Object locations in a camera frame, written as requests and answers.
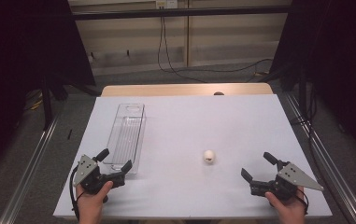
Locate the black horizontal bar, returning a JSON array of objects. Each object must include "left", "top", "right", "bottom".
[{"left": 70, "top": 5, "right": 292, "bottom": 21}]

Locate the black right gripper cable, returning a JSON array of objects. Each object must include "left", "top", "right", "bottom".
[{"left": 296, "top": 186, "right": 310, "bottom": 217}]

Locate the black stand leg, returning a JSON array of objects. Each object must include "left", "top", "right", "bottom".
[{"left": 40, "top": 76, "right": 56, "bottom": 132}]

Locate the black hanging wall cable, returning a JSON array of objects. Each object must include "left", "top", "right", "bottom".
[{"left": 157, "top": 8, "right": 210, "bottom": 85}]

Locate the white egg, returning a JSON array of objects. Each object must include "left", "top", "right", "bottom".
[{"left": 203, "top": 149, "right": 216, "bottom": 165}]

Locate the white wall socket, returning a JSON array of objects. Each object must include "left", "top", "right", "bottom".
[{"left": 155, "top": 0, "right": 179, "bottom": 10}]

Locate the person's right hand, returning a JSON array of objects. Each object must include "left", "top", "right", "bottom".
[{"left": 264, "top": 186, "right": 308, "bottom": 224}]

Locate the black floor cable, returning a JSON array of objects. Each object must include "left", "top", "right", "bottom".
[{"left": 178, "top": 58, "right": 275, "bottom": 76}]

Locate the clear plastic egg tray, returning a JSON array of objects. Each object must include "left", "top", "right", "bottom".
[{"left": 103, "top": 103, "right": 148, "bottom": 175}]

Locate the black cable beside rail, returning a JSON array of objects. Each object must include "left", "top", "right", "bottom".
[{"left": 290, "top": 85, "right": 324, "bottom": 176}]

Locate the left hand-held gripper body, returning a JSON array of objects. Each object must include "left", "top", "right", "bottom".
[{"left": 72, "top": 154, "right": 127, "bottom": 196}]

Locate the person's left hand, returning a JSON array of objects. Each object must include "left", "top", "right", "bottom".
[{"left": 76, "top": 181, "right": 115, "bottom": 224}]

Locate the wooden table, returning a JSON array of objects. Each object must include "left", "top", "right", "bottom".
[{"left": 100, "top": 82, "right": 275, "bottom": 98}]

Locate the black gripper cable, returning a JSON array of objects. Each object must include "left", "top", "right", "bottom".
[
  {"left": 68, "top": 166, "right": 84, "bottom": 220},
  {"left": 296, "top": 186, "right": 310, "bottom": 217}
]

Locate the white table cover board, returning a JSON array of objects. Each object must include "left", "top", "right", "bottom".
[{"left": 52, "top": 93, "right": 334, "bottom": 219}]

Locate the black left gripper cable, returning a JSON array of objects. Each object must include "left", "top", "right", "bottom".
[{"left": 68, "top": 166, "right": 84, "bottom": 220}]

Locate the metal floor rail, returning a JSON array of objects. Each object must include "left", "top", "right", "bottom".
[
  {"left": 0, "top": 114, "right": 60, "bottom": 224},
  {"left": 282, "top": 91, "right": 356, "bottom": 224}
]

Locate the yellow cable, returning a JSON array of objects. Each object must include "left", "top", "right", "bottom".
[{"left": 25, "top": 89, "right": 45, "bottom": 112}]

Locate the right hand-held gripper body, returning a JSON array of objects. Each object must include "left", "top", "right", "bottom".
[{"left": 249, "top": 160, "right": 325, "bottom": 202}]

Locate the black curtain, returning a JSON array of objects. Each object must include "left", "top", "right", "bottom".
[
  {"left": 0, "top": 0, "right": 96, "bottom": 180},
  {"left": 269, "top": 0, "right": 356, "bottom": 166}
]

